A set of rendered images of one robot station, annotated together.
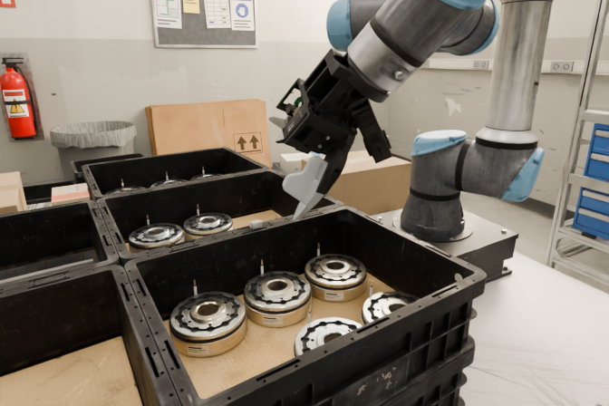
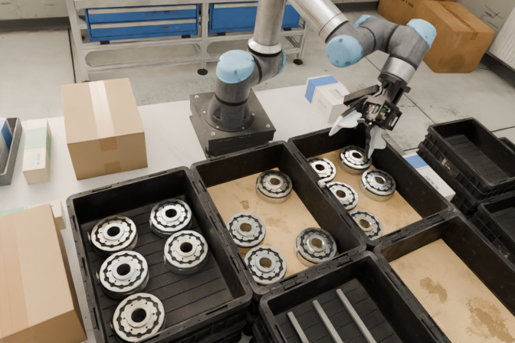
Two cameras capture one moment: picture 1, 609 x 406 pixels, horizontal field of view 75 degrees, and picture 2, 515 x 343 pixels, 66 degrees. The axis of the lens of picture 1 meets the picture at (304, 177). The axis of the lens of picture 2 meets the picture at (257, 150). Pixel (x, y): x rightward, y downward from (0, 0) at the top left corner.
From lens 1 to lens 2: 1.22 m
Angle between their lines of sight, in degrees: 79
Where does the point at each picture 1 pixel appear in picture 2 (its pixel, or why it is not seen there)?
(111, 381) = (398, 268)
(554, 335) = (300, 122)
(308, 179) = (378, 137)
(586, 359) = (315, 121)
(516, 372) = not seen: hidden behind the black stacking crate
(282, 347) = (368, 204)
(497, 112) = (273, 36)
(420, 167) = (242, 87)
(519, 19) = not seen: outside the picture
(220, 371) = (385, 227)
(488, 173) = (272, 70)
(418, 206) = (239, 109)
